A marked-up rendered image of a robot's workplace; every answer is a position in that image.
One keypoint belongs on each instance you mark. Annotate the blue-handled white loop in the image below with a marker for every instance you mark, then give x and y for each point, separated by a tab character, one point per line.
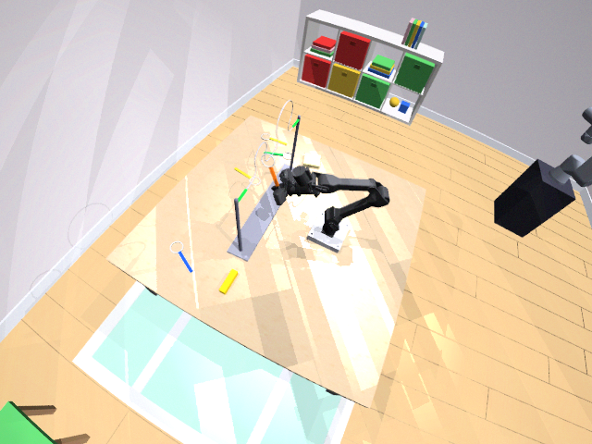
181	255

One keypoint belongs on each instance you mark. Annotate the orange handle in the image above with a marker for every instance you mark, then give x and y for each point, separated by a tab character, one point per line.
271	170

